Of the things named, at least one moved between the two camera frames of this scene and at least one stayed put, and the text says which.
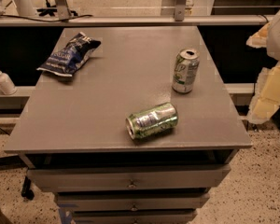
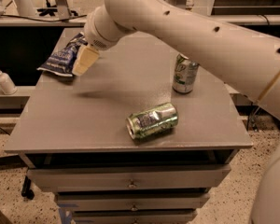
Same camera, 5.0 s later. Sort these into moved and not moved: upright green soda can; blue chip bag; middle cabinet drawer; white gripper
Moved: white gripper
Not moved: blue chip bag; upright green soda can; middle cabinet drawer
